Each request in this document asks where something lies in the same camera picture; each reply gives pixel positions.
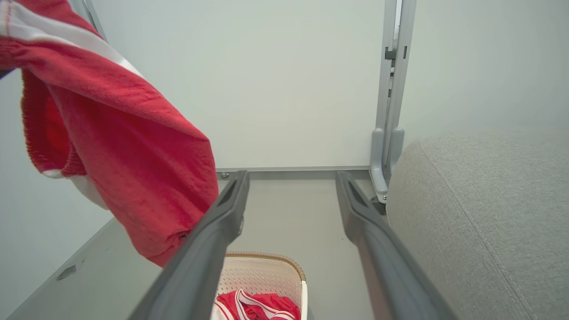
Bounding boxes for cream perforated laundry basket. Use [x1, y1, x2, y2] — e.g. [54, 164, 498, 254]
[211, 252, 308, 320]

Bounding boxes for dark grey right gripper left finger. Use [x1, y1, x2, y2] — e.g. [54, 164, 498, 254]
[129, 171, 250, 320]

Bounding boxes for grey partition post with foot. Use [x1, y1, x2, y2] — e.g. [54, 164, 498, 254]
[370, 0, 417, 204]

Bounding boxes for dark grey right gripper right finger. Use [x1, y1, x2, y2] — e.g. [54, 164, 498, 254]
[336, 171, 458, 320]

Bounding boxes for red and white jersey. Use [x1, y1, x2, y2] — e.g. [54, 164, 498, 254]
[212, 289, 301, 320]

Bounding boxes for grey fabric sofa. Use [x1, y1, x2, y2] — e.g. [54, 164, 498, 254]
[386, 131, 569, 320]

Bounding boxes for red shorts with white stripe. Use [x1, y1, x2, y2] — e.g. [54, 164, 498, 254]
[0, 0, 219, 268]

